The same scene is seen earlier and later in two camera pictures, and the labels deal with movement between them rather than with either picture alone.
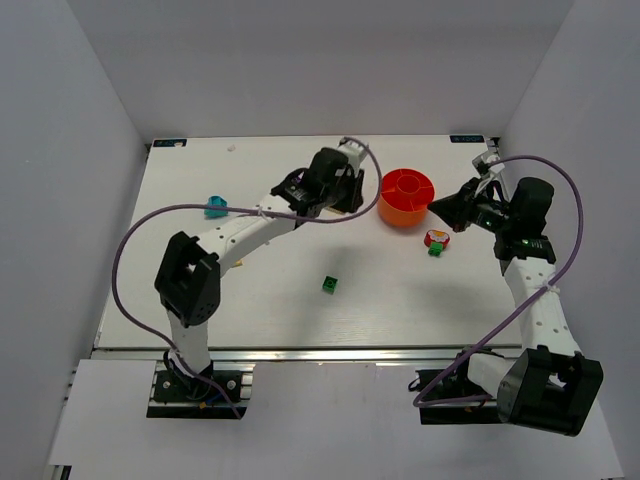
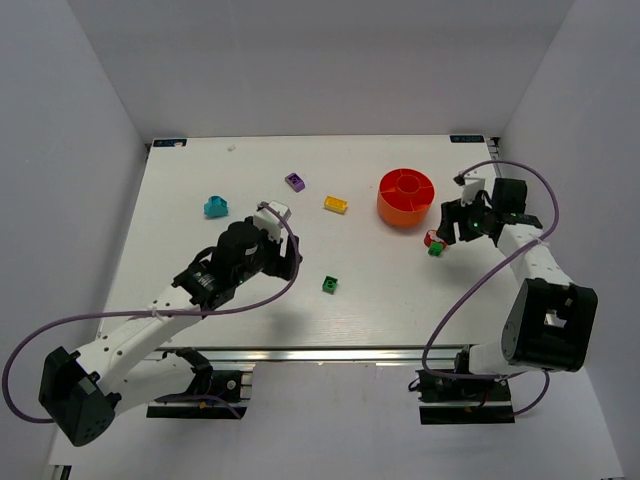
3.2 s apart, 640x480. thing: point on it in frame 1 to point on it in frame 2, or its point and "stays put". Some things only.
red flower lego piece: x=436 y=236 stays put
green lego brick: x=329 y=284 stays put
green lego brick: x=435 y=248 stays put
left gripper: x=353 y=191 to x=288 y=258
